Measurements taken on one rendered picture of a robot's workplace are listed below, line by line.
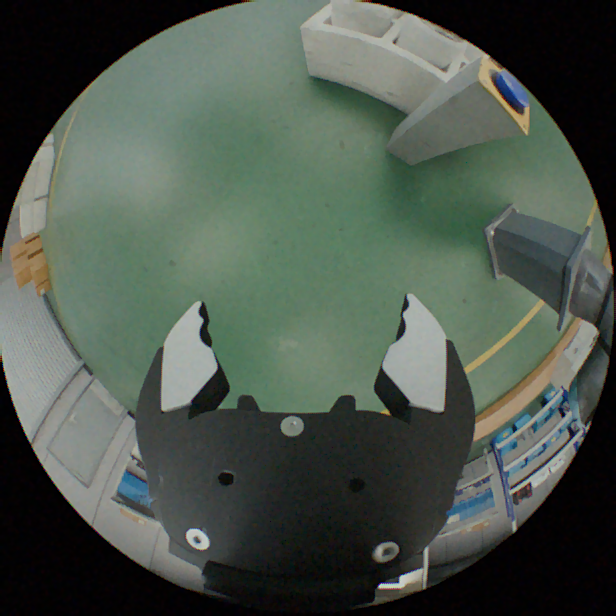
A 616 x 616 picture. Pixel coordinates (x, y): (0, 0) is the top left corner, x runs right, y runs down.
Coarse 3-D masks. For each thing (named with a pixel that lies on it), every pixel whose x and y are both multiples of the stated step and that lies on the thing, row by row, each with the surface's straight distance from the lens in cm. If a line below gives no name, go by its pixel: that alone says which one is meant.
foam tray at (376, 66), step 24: (312, 24) 45; (312, 48) 47; (336, 48) 45; (360, 48) 43; (384, 48) 41; (312, 72) 54; (336, 72) 51; (360, 72) 48; (384, 72) 45; (408, 72) 43; (432, 72) 41; (456, 72) 46; (384, 96) 51; (408, 96) 48
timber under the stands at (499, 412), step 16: (608, 256) 328; (576, 320) 232; (560, 352) 212; (544, 368) 196; (528, 384) 187; (544, 384) 266; (512, 400) 183; (528, 400) 257; (480, 416) 175; (496, 416) 195; (480, 432) 221
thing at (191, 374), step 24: (192, 312) 12; (168, 336) 11; (192, 336) 10; (168, 360) 9; (192, 360) 8; (216, 360) 8; (168, 384) 8; (192, 384) 8; (216, 384) 8; (168, 408) 8; (216, 408) 8
